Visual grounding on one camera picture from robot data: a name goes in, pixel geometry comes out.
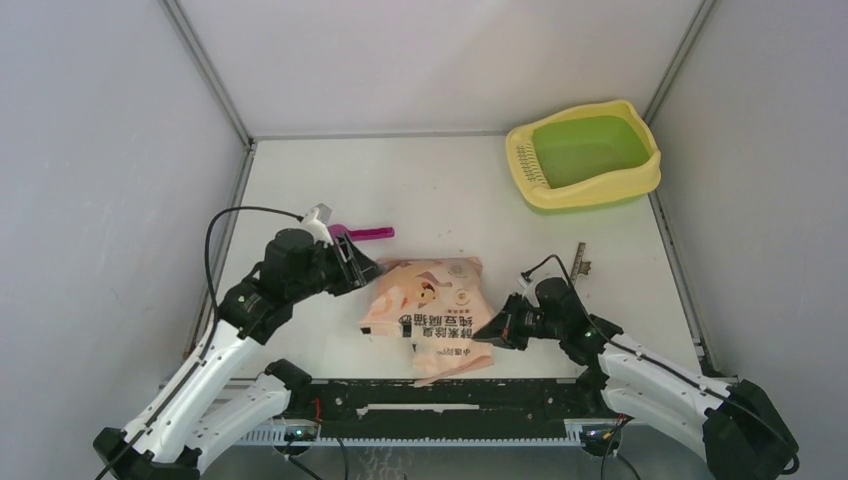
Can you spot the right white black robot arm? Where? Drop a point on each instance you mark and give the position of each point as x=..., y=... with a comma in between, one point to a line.
x=733, y=427

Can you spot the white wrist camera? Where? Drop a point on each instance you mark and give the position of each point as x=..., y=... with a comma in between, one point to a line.
x=526, y=282
x=315, y=222

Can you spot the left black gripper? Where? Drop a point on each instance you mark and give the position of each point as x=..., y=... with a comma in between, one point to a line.
x=366, y=268

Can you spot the white slotted cable duct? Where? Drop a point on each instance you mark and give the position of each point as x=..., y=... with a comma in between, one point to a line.
x=280, y=435

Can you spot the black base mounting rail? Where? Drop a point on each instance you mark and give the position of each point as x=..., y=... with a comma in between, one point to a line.
x=479, y=407

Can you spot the black sealing clip strip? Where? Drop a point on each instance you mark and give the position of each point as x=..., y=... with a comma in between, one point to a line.
x=580, y=266

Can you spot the magenta plastic scoop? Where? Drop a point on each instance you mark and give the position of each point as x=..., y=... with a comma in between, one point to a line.
x=362, y=234

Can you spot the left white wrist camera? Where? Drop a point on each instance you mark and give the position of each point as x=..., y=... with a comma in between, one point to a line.
x=315, y=222

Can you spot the yellow green litter box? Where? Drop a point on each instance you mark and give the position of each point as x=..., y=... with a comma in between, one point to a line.
x=584, y=157

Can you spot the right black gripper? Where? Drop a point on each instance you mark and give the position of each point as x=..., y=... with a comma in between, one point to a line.
x=503, y=330

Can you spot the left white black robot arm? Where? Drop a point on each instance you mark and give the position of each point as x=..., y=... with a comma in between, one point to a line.
x=178, y=436

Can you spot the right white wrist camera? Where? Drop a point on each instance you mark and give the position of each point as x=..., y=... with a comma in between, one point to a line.
x=526, y=282

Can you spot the pink cat litter bag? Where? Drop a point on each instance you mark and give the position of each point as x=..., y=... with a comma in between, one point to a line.
x=437, y=304

